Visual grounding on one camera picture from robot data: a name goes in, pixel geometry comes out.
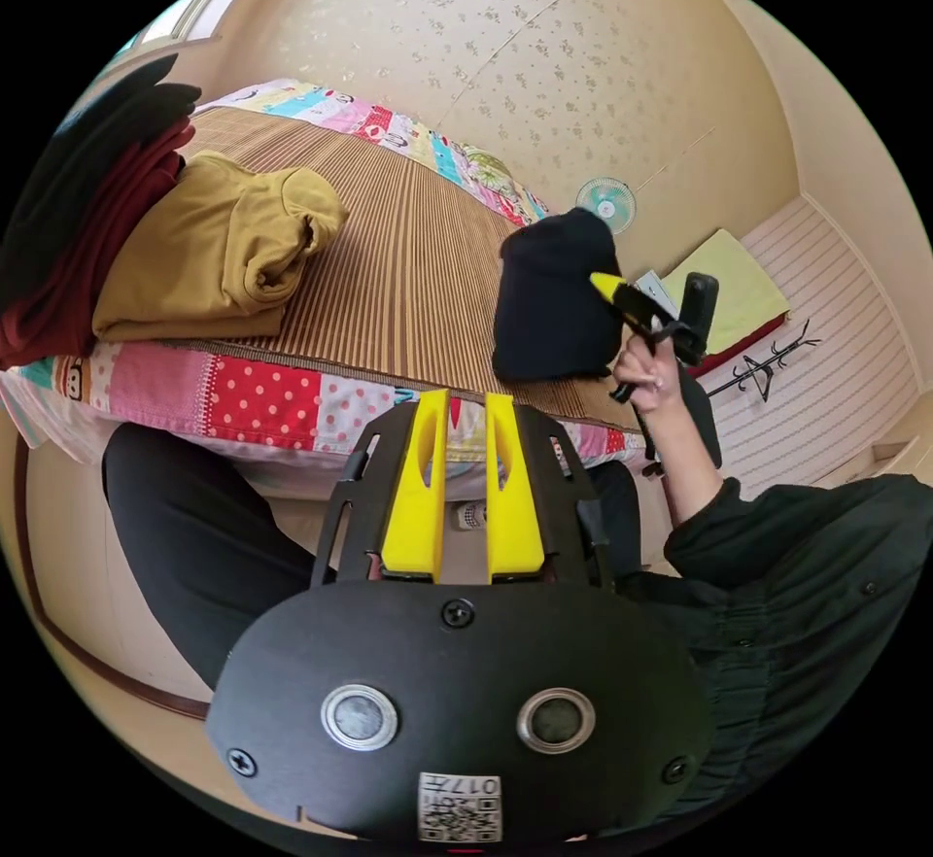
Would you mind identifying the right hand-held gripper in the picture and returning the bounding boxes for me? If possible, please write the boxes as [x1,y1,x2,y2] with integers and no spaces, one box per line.
[588,271,707,406]

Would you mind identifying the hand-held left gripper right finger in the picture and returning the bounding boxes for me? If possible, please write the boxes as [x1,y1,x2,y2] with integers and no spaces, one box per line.
[485,393,546,575]

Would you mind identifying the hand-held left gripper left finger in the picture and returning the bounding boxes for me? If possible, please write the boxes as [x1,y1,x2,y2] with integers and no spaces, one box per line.
[379,390,451,575]

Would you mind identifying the black long pants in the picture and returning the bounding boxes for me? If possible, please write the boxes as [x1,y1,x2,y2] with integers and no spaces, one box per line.
[491,206,625,385]

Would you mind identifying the person's right forearm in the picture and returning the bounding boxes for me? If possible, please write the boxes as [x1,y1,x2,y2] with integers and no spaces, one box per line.
[640,390,727,531]

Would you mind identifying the person's right hand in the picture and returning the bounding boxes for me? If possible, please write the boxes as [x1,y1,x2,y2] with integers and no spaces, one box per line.
[614,331,686,417]

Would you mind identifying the teal electric fan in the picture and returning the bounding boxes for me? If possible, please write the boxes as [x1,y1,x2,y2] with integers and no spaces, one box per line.
[574,176,638,237]

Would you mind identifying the yellow-green folded mat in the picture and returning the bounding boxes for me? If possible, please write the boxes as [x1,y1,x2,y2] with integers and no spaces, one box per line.
[658,227,793,380]

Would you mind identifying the black coat rack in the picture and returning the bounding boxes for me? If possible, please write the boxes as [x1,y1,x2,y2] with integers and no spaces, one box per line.
[702,320,823,405]

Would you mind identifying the bed with woven mat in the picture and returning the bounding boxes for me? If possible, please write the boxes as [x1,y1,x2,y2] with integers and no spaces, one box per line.
[0,77,651,483]

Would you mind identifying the person's body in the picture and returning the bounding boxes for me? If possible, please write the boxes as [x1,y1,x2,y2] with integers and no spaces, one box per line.
[101,423,933,826]

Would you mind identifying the pile of clothes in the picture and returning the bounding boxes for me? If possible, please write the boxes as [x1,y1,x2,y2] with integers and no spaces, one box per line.
[0,54,351,371]

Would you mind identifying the window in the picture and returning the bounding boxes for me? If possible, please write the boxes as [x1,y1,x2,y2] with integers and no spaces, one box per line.
[109,0,224,60]

